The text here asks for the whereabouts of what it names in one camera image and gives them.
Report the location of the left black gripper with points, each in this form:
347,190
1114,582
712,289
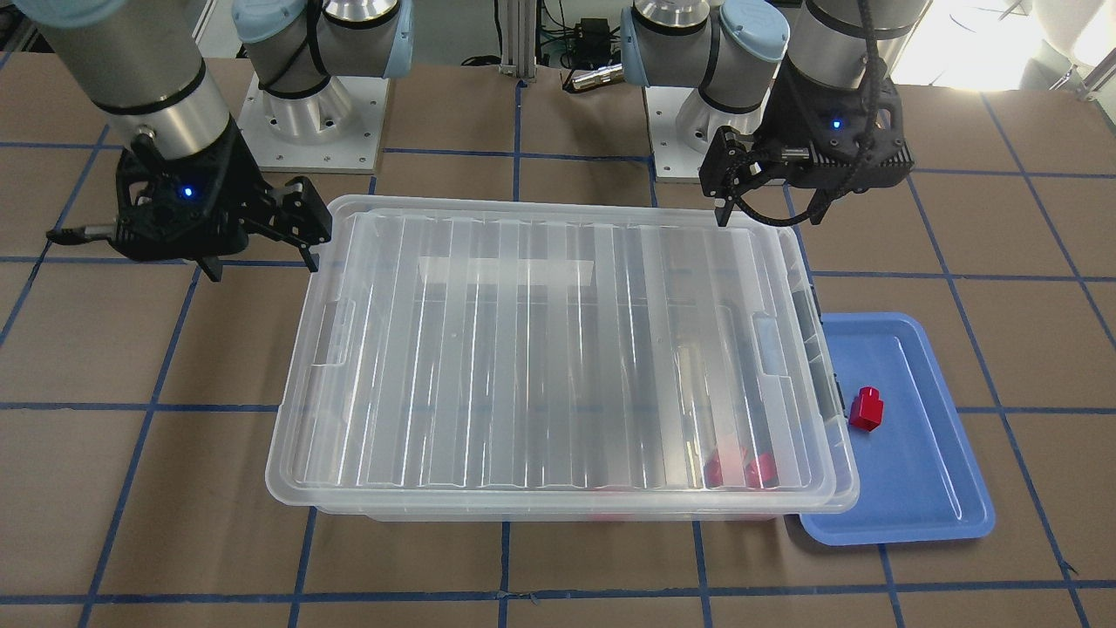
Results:
787,106

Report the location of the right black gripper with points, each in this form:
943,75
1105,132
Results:
234,181

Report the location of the clear plastic box lid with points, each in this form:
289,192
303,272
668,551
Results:
558,358

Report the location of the red block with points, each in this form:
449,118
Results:
761,472
867,410
729,472

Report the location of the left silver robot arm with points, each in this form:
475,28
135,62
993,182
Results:
732,53

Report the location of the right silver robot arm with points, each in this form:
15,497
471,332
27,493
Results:
143,71

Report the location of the clear plastic storage box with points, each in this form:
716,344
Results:
567,510

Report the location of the red block in box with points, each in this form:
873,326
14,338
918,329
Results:
729,472
761,472

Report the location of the blue plastic tray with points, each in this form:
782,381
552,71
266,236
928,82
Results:
919,479

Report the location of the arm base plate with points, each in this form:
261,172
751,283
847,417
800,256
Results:
681,127
336,131

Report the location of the aluminium frame post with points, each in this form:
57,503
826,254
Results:
519,28

